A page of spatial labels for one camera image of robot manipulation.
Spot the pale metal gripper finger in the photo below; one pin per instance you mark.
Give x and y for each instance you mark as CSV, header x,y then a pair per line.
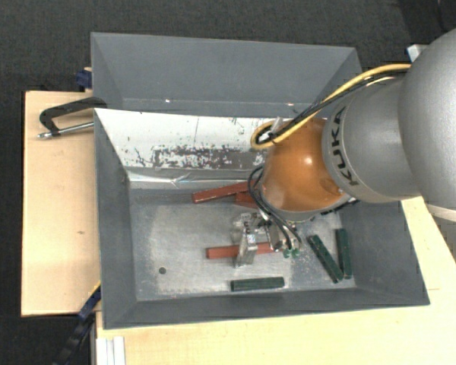
x,y
242,226
247,251

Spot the red-brown flat block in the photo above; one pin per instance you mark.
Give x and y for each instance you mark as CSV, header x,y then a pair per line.
x,y
216,194
222,251
246,199

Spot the dark green flat block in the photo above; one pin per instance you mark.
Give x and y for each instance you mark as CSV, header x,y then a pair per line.
x,y
344,253
257,284
325,259

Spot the grey metal bin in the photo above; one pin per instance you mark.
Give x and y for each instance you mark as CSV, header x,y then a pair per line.
x,y
197,226

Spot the pale flat board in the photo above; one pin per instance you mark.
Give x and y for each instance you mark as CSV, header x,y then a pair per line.
x,y
59,211

